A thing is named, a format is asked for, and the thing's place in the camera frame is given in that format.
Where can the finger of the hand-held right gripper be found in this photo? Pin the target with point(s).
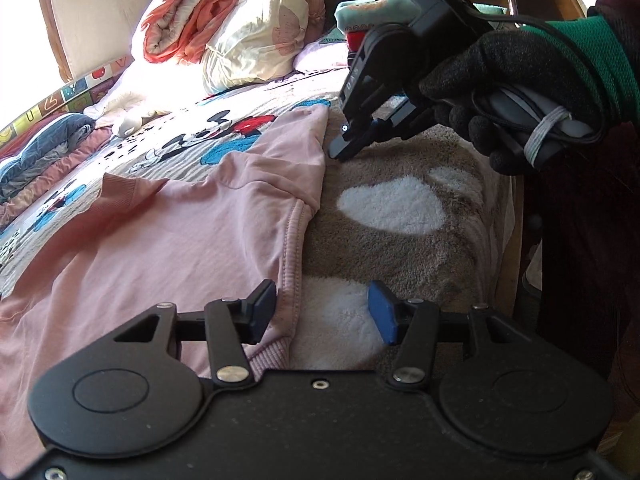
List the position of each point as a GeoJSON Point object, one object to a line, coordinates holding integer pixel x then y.
{"type": "Point", "coordinates": [345, 142]}
{"type": "Point", "coordinates": [400, 122]}

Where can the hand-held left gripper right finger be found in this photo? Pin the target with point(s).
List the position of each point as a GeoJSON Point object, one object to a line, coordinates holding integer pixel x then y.
{"type": "Point", "coordinates": [382, 317]}

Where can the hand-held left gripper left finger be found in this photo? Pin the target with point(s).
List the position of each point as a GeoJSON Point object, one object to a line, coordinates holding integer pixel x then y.
{"type": "Point", "coordinates": [262, 310]}

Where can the pink sweatshirt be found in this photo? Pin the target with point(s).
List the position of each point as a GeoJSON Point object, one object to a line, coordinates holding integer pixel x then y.
{"type": "Point", "coordinates": [150, 260]}

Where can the person's right forearm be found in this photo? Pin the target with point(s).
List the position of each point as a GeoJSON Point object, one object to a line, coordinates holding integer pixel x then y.
{"type": "Point", "coordinates": [610, 60]}

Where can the person's right hand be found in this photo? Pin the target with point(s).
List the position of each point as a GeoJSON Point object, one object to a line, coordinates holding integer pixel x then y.
{"type": "Point", "coordinates": [525, 60]}

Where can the teal patchwork garment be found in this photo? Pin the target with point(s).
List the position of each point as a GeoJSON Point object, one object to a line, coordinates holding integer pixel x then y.
{"type": "Point", "coordinates": [372, 15]}

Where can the cartoon mouse printed blanket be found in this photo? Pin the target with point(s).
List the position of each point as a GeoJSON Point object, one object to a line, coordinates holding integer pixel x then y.
{"type": "Point", "coordinates": [425, 260]}

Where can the cream folded quilt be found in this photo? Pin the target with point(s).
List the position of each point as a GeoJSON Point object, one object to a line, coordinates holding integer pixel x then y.
{"type": "Point", "coordinates": [255, 35]}

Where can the white duvet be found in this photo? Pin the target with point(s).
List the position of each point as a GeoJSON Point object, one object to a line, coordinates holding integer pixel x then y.
{"type": "Point", "coordinates": [150, 95]}

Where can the coral folded quilt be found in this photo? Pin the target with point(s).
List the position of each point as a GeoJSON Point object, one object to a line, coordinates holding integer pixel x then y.
{"type": "Point", "coordinates": [190, 15]}

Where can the person's dark maroon clothing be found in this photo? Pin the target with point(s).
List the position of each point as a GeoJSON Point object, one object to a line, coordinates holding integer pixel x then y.
{"type": "Point", "coordinates": [580, 240]}

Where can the white plush toy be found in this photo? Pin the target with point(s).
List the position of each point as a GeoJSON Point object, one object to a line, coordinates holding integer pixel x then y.
{"type": "Point", "coordinates": [129, 124]}

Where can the pink quilt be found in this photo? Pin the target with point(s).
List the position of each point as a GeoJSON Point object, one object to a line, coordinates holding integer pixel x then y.
{"type": "Point", "coordinates": [55, 180]}

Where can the blue striped folded quilt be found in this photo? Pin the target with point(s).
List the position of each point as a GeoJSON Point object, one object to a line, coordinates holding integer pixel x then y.
{"type": "Point", "coordinates": [45, 145]}

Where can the patterned pillows row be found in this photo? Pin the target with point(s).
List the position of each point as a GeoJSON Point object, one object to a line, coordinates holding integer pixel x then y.
{"type": "Point", "coordinates": [60, 100]}

